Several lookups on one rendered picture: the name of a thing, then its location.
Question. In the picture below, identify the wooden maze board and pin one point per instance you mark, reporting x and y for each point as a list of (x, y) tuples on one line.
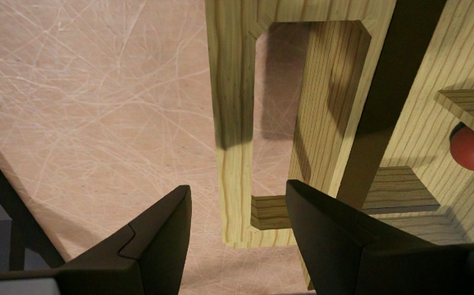
[(385, 121)]

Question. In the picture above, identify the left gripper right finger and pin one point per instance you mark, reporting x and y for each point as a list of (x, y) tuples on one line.
[(348, 252)]

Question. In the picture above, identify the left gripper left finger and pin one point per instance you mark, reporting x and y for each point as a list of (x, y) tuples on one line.
[(144, 257)]

